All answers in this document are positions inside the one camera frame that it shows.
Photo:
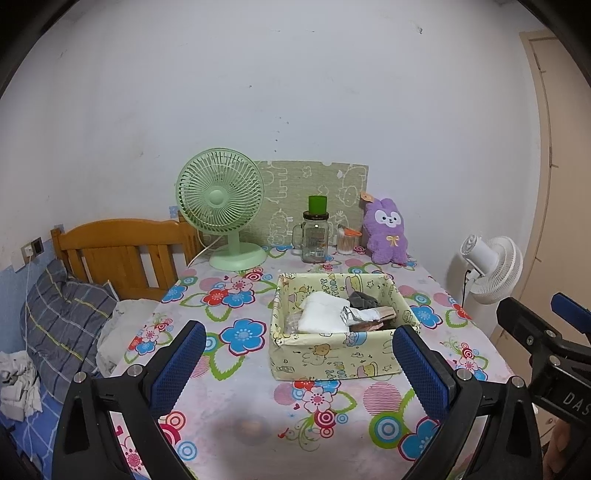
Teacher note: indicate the wall socket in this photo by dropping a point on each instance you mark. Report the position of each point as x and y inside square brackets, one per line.
[32, 248]

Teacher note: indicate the blue bed sheet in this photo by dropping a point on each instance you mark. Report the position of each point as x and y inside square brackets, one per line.
[32, 434]

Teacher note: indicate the purple plush bunny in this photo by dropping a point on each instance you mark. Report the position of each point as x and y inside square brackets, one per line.
[388, 240]

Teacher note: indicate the silver foil packet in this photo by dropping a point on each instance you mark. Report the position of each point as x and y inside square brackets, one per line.
[364, 316]

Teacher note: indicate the glass mug jar green lid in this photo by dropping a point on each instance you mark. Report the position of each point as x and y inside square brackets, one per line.
[316, 240]

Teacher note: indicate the white bedding cloth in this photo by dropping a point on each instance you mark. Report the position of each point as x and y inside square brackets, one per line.
[120, 323]

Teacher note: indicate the white tissue packet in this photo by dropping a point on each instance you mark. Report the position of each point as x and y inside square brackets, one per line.
[323, 314]

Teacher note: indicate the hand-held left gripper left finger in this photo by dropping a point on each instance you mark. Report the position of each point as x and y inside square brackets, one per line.
[180, 364]

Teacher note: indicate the grey plaid cloth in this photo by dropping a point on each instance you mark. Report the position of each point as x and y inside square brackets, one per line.
[64, 323]

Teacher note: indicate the clear plastic bottle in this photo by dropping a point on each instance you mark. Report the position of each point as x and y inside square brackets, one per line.
[291, 323]

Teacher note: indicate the green desk fan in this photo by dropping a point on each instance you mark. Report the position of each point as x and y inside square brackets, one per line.
[217, 198]

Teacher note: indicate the white crumpled cloth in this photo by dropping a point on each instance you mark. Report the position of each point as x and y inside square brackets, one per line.
[18, 387]

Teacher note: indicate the white standing fan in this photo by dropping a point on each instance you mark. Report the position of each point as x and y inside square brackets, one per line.
[498, 267]

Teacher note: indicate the wooden bed headboard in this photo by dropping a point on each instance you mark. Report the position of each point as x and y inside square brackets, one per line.
[115, 230]

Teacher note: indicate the green printed board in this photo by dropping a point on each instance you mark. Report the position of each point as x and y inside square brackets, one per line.
[286, 184]

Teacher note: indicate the person's right hand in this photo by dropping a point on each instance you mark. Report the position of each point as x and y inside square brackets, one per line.
[561, 443]

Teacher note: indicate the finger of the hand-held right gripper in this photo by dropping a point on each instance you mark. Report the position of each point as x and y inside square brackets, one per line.
[568, 305]
[526, 323]

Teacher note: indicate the small jar orange lid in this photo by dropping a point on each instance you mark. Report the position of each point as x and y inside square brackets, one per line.
[344, 242]

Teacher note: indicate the beige wooden door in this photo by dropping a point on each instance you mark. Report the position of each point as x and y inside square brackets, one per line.
[563, 184]

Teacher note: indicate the yellow printed fabric storage box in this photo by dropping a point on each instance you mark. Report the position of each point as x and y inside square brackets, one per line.
[323, 360]

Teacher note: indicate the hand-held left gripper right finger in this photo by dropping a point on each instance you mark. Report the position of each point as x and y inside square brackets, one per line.
[420, 369]

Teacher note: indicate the grey sock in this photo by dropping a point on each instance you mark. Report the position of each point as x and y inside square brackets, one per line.
[362, 300]

